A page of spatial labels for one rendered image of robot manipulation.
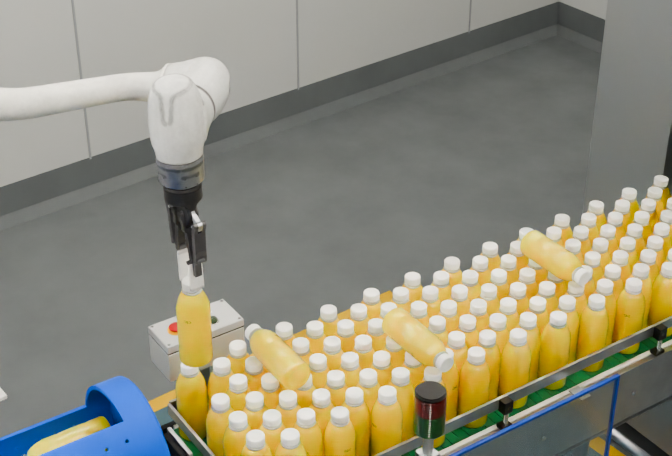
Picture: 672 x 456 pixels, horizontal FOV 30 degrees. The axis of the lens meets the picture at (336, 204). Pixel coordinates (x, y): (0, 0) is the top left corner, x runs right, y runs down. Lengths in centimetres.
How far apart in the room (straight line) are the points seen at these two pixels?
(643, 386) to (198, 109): 147
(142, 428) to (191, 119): 62
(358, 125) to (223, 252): 128
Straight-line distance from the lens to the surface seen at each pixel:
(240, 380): 277
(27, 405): 453
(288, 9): 601
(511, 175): 579
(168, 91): 230
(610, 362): 320
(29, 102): 247
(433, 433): 252
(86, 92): 249
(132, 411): 252
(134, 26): 556
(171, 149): 234
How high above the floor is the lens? 283
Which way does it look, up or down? 31 degrees down
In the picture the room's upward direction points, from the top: straight up
